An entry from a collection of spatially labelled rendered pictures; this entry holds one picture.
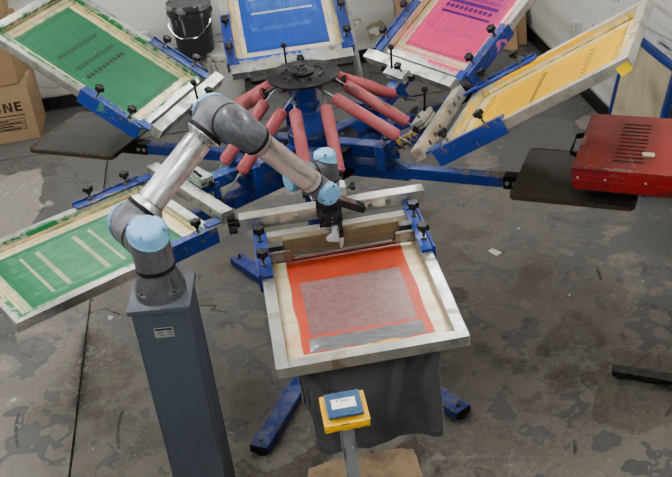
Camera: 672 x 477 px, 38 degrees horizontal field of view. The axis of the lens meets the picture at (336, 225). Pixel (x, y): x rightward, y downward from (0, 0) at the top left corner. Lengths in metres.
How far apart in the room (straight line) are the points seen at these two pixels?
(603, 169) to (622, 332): 1.22
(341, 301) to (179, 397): 0.60
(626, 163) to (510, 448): 1.22
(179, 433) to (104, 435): 1.22
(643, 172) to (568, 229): 1.80
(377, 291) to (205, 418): 0.68
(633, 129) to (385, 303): 1.26
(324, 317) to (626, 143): 1.34
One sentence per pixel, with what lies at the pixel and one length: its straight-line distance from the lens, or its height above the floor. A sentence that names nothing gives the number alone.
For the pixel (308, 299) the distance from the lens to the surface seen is 3.22.
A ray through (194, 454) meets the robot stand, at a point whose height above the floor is 0.62.
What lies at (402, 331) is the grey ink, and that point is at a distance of 3.03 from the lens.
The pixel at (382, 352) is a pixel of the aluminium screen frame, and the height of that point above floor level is 0.98.
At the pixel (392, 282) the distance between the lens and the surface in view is 3.26.
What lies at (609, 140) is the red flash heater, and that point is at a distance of 3.78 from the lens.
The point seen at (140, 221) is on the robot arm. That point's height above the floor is 1.43.
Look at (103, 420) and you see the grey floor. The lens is 4.45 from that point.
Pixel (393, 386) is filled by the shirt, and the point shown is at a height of 0.76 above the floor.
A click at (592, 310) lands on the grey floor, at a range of 4.73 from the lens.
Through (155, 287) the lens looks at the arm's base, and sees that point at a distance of 2.87.
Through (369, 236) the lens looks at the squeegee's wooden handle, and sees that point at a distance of 3.39.
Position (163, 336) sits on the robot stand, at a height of 1.10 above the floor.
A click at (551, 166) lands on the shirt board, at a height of 0.95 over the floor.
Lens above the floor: 2.80
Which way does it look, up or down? 31 degrees down
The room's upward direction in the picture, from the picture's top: 7 degrees counter-clockwise
